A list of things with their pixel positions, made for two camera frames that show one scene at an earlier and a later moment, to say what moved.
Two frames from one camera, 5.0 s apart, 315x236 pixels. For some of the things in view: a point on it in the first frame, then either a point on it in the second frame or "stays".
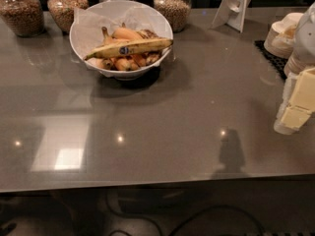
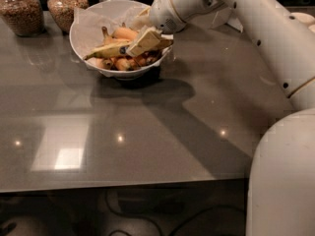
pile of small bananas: [126, 49] stays
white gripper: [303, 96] to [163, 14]
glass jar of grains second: [62, 3] stays
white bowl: [122, 38] stays
